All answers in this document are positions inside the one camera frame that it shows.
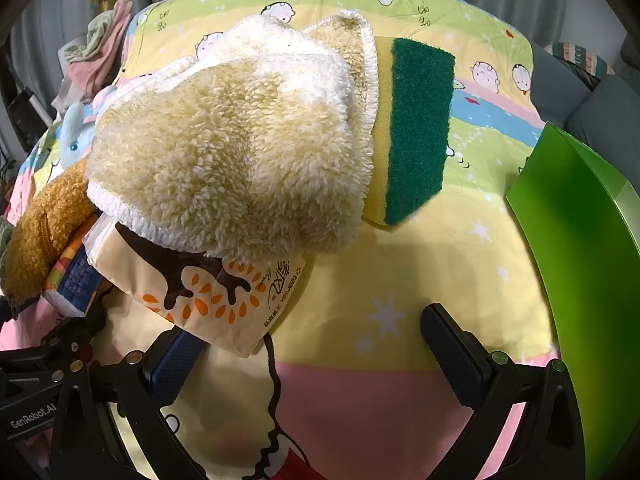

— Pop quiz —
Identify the white garment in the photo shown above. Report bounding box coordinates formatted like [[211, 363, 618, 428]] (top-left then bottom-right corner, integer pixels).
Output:
[[50, 75, 86, 111]]

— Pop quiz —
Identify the pale green garment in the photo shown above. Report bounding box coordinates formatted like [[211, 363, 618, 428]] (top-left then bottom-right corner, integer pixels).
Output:
[[85, 10, 118, 56]]

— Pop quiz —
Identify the brown plush toy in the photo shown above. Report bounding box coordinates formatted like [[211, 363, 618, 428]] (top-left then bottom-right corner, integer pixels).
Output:
[[2, 157, 101, 296]]

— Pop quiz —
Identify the yellow and green sponge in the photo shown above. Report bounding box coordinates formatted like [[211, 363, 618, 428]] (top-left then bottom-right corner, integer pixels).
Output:
[[361, 35, 456, 228]]

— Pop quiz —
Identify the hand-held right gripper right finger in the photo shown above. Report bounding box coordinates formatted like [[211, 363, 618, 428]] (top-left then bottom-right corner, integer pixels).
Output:
[[421, 302, 586, 480]]

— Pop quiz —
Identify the cartoon printed blanket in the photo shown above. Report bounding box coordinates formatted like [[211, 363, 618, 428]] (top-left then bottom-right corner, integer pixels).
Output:
[[0, 0, 561, 480]]

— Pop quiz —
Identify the patterned cushion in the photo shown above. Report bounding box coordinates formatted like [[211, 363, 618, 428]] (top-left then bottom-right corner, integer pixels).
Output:
[[545, 42, 616, 81]]

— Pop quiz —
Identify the black appliance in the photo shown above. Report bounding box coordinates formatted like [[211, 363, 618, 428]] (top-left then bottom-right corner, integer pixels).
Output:
[[7, 87, 51, 146]]

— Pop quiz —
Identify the grey sofa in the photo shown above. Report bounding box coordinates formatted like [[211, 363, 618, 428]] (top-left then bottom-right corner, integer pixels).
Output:
[[527, 35, 640, 151]]

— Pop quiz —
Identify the pink towel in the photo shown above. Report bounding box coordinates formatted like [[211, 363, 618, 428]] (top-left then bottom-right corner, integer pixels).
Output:
[[65, 0, 133, 106]]

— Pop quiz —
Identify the cream fluffy towel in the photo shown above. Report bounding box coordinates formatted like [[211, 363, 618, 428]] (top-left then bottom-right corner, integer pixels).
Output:
[[85, 10, 377, 265]]

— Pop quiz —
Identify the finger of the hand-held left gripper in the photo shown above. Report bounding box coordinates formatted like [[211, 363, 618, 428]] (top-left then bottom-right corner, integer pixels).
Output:
[[30, 310, 108, 363]]

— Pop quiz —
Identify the blue and orange packet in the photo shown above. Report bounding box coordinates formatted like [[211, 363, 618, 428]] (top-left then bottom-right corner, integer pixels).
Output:
[[42, 237, 108, 318]]

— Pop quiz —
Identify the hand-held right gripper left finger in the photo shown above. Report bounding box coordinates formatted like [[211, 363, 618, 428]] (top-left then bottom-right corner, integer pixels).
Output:
[[50, 327, 207, 480]]

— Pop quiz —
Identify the cream orange print tissue packet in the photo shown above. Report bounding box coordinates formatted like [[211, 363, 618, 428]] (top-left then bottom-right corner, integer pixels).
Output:
[[82, 212, 307, 358]]

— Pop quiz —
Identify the blue elephant plush toy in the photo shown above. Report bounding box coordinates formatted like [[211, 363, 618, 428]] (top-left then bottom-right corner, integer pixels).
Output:
[[59, 85, 123, 168]]

